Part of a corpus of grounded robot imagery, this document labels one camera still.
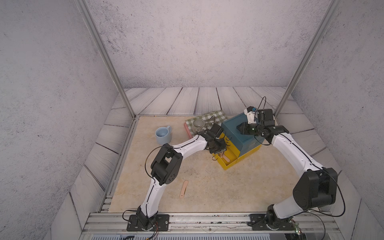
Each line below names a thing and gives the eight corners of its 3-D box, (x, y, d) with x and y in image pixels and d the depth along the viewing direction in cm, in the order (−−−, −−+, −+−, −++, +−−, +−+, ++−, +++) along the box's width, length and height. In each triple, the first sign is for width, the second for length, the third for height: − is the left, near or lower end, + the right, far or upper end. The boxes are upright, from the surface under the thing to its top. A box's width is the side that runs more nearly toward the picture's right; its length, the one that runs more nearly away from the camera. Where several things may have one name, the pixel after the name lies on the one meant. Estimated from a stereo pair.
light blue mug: (156, 144, 106) (154, 137, 100) (159, 133, 113) (156, 125, 106) (169, 144, 106) (168, 136, 100) (171, 133, 113) (169, 125, 106)
